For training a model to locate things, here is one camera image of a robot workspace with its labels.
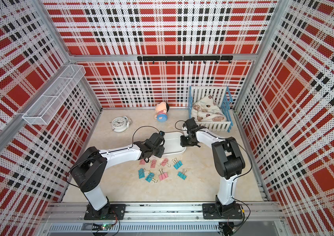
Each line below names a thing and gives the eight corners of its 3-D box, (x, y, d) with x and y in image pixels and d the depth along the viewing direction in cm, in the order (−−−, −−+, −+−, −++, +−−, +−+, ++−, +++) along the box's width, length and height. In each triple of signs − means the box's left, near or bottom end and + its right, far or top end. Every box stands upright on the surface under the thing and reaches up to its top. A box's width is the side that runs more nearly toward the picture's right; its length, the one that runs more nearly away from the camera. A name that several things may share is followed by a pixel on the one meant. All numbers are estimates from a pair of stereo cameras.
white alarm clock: (110, 132, 108) (107, 128, 104) (114, 119, 116) (112, 115, 112) (129, 132, 108) (127, 128, 104) (132, 119, 116) (130, 115, 112)
